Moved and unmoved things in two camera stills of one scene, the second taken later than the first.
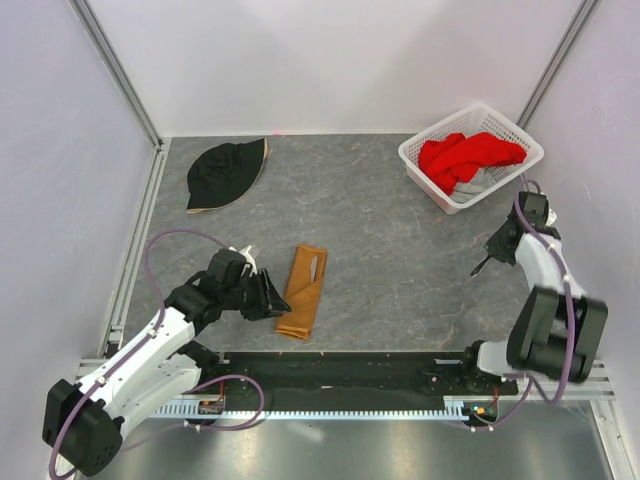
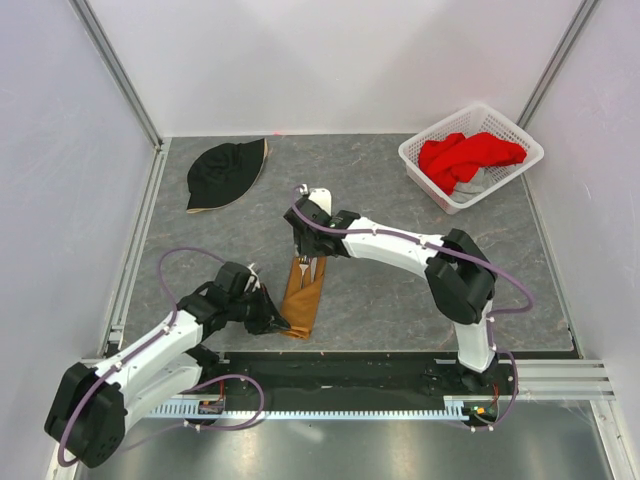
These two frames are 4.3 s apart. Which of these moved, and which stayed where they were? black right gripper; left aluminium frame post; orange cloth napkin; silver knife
Moved: black right gripper
Stayed: orange cloth napkin; silver knife; left aluminium frame post
